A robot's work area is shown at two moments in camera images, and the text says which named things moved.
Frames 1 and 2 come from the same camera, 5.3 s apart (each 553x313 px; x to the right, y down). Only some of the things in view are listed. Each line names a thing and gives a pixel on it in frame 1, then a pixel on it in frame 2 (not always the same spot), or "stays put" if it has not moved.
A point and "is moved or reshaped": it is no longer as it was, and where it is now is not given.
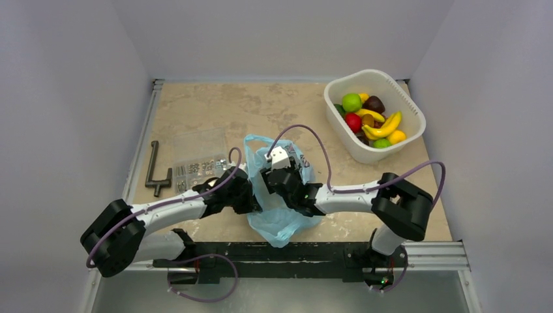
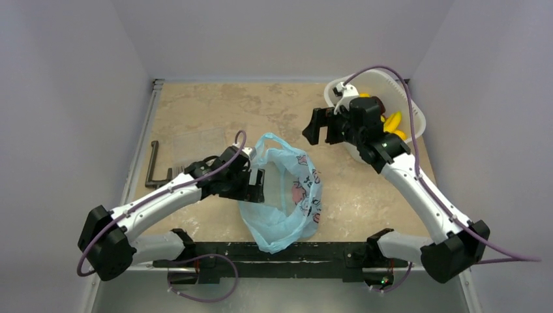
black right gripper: (274, 180) -> (330, 127)
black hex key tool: (157, 184) stays put
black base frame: (281, 262) stays put
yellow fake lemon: (396, 137) stays put
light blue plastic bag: (279, 221) is moved or reshaped
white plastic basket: (376, 83) stays put
